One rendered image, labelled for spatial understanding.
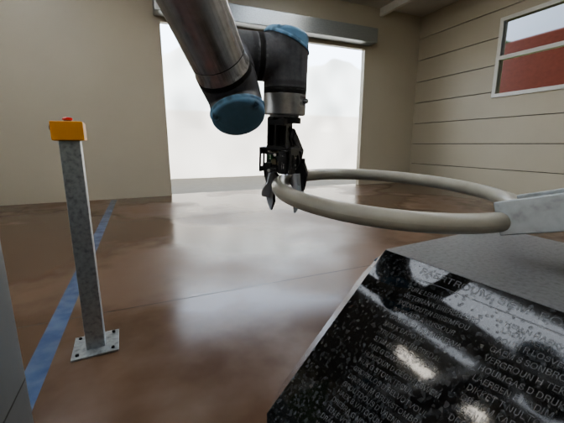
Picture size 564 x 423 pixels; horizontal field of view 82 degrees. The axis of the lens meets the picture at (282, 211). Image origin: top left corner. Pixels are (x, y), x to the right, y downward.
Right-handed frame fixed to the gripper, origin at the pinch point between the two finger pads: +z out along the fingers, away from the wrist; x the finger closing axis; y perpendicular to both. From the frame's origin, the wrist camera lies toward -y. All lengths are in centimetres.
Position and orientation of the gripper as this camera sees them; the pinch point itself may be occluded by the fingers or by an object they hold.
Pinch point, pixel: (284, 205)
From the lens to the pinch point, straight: 76.9
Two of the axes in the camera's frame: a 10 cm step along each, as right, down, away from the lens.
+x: 9.4, 1.2, -3.3
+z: -0.3, 9.6, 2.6
